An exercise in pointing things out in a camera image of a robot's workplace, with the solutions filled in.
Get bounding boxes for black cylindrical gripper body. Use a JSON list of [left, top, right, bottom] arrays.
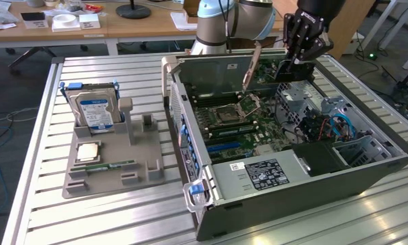
[[294, 0, 347, 32]]

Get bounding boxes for green graphics card black cooler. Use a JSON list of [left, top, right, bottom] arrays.
[[240, 40, 316, 93]]

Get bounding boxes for white box red button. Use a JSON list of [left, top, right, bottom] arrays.
[[346, 32, 366, 56]]

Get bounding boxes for perforated metal disk bay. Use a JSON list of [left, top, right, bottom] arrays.
[[275, 81, 327, 128]]

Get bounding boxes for silver socket cover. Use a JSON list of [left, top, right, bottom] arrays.
[[236, 93, 263, 114]]

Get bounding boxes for brown cardboard box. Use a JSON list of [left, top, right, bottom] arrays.
[[183, 0, 200, 18]]

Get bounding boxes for white paper stack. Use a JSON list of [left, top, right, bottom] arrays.
[[169, 11, 199, 32]]

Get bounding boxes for wooden office desk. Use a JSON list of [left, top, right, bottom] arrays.
[[107, 0, 295, 52], [0, 0, 120, 56]]

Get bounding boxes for CPU socket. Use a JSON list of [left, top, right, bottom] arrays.
[[213, 104, 248, 126]]

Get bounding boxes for green motherboard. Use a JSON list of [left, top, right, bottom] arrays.
[[187, 84, 294, 165]]

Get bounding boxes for slanted metal disk bay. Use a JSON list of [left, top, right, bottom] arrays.
[[332, 134, 394, 168]]

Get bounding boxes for RAM module with label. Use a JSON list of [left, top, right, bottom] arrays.
[[211, 126, 259, 138]]

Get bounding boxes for silver chipset heatsink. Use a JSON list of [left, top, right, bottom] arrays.
[[258, 144, 278, 155]]

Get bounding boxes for black plastic shroud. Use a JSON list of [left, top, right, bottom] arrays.
[[290, 141, 354, 178]]

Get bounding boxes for black lamp base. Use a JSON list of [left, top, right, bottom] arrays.
[[115, 0, 152, 20]]

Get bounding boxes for long black expansion slot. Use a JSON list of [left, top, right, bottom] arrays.
[[205, 139, 241, 149]]

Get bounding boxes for blue expansion slot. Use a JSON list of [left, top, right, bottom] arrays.
[[207, 142, 243, 154]]

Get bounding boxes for white labelled box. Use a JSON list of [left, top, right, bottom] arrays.
[[79, 14, 101, 30]]

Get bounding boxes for grey power supply unit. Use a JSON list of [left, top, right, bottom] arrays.
[[211, 149, 311, 201]]

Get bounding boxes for dark grey open PC case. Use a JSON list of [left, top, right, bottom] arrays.
[[161, 50, 408, 242]]

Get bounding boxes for dark small bag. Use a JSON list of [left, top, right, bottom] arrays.
[[63, 0, 84, 13]]

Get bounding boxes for white flat box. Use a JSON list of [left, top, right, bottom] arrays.
[[51, 20, 83, 33]]

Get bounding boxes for blue case release latch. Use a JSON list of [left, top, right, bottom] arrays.
[[188, 185, 204, 198]]

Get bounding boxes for grey plastic parts rack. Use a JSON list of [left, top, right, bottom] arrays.
[[61, 97, 167, 200]]

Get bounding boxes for white tape roll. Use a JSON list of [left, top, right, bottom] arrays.
[[53, 14, 76, 25]]

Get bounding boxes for silver CPU chip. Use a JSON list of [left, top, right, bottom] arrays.
[[75, 142, 101, 163]]

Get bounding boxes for black chair base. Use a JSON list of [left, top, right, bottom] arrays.
[[7, 45, 59, 76]]

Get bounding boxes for green RAM stick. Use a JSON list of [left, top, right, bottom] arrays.
[[71, 160, 137, 172]]

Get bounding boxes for clear plastic bags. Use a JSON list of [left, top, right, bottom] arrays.
[[0, 1, 20, 24]]

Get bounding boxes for white table frame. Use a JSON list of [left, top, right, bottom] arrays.
[[355, 0, 408, 69]]

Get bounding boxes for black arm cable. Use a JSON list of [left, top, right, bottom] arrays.
[[217, 0, 233, 53]]

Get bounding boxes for black wire bundle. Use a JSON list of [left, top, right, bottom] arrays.
[[280, 116, 324, 143]]

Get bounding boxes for blue data wire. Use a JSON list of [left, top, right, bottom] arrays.
[[327, 113, 359, 142]]

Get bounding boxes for hard disk with blue bracket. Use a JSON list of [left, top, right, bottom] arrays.
[[59, 81, 124, 134]]

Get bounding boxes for blue floor cable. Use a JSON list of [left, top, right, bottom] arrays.
[[0, 122, 15, 220]]

